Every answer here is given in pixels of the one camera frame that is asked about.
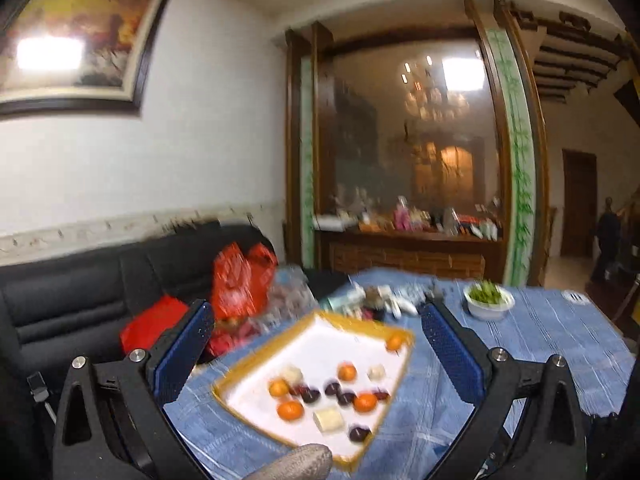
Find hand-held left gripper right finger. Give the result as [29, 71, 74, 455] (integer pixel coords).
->
[419, 300, 588, 480]

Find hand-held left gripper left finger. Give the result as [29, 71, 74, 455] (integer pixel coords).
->
[52, 299, 216, 480]

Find white foam tray yellow tape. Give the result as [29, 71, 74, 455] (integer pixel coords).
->
[212, 310, 416, 471]

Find red gift box lid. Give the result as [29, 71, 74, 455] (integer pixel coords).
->
[120, 295, 191, 356]

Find pink plastic bag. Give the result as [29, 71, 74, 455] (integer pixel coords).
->
[207, 317, 261, 358]

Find white oval bowl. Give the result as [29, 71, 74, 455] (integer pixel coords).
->
[463, 282, 516, 321]

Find green grapes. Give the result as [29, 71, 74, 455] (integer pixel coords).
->
[470, 281, 506, 305]

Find white cotton glove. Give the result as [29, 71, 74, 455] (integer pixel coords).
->
[377, 285, 418, 318]

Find dark jar with cork lid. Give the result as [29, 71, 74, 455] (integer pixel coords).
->
[362, 287, 386, 321]

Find red plastic bag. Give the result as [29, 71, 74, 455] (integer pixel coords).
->
[210, 242, 278, 318]

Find clear plastic bag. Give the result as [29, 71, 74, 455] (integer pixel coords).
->
[270, 265, 321, 321]

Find black leather sofa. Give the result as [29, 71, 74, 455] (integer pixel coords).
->
[0, 220, 321, 480]

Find white tray on cabinet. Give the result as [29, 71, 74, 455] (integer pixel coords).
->
[314, 215, 351, 233]

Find brown wooden door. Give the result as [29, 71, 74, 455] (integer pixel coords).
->
[561, 149, 598, 258]

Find wooden glass cabinet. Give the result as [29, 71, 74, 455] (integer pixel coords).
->
[285, 0, 551, 288]

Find framed wall painting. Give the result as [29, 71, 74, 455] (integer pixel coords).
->
[0, 0, 172, 118]

